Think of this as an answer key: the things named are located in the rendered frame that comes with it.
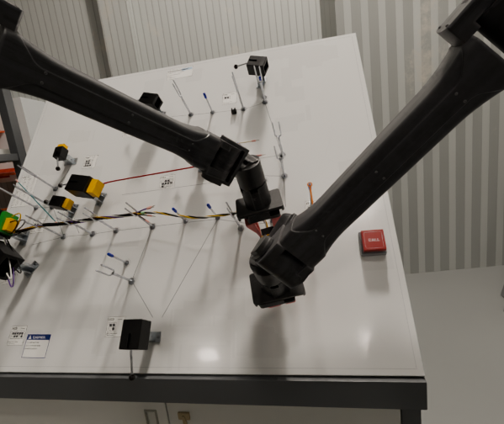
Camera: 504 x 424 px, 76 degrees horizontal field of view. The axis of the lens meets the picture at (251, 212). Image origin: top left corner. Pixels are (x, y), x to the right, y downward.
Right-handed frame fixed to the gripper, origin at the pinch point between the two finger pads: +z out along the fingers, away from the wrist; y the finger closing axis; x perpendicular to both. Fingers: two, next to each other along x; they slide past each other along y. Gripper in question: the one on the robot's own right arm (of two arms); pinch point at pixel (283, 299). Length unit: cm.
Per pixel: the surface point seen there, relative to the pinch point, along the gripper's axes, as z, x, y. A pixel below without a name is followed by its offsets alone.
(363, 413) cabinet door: 19.4, 22.2, -10.6
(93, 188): -11, -39, 44
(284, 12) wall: 88, -328, -56
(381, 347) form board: 7.9, 12.0, -17.4
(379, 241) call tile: 0.9, -8.3, -24.2
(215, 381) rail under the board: 7.5, 11.9, 19.1
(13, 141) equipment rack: -10, -76, 83
